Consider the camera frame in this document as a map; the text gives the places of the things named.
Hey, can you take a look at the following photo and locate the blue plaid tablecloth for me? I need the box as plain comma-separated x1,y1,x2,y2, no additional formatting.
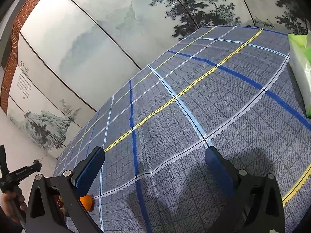
54,26,310,232

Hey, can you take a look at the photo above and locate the orange cherry tomato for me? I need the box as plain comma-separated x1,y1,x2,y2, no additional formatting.
79,194,94,212

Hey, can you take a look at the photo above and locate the painted folding screen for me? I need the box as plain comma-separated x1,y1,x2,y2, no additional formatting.
1,0,310,157

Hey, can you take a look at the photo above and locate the person's left hand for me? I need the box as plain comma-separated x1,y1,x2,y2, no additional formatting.
1,189,27,224

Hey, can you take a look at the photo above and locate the red gold tin box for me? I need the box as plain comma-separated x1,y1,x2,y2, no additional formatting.
54,191,69,217

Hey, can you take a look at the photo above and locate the green white tissue pack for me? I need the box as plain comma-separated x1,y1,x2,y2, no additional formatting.
288,30,311,117

